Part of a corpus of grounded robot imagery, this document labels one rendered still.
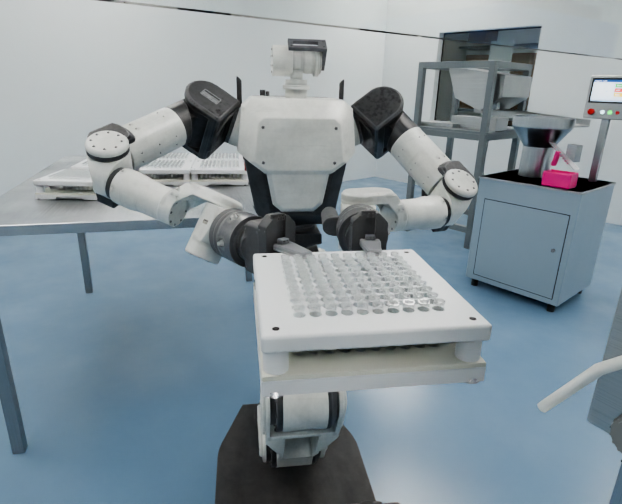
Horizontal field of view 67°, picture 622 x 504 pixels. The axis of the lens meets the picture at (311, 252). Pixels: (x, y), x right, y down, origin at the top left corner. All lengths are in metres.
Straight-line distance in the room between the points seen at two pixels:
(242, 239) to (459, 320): 0.37
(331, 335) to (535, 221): 2.72
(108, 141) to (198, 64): 4.44
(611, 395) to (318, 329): 0.25
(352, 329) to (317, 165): 0.66
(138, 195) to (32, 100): 3.93
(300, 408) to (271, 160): 0.56
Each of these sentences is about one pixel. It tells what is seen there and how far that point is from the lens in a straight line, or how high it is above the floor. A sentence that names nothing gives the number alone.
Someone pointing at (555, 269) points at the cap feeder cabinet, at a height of 0.29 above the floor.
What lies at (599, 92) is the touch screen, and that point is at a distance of 3.39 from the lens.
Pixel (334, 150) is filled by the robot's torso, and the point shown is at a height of 1.14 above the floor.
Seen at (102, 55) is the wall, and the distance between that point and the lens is 4.99.
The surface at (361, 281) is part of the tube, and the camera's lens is 0.58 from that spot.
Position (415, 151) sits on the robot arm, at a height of 1.14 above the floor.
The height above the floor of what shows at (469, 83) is 1.34.
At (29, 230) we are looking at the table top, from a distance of 1.68.
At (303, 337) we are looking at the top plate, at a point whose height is 1.04.
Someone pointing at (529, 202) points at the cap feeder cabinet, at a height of 0.65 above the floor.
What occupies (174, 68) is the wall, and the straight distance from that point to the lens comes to 5.26.
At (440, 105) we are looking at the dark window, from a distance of 6.80.
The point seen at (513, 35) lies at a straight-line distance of 0.32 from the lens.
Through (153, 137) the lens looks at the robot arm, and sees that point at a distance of 1.05.
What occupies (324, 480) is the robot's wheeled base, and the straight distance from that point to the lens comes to 1.56.
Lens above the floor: 1.27
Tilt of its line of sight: 19 degrees down
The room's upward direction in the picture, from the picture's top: 2 degrees clockwise
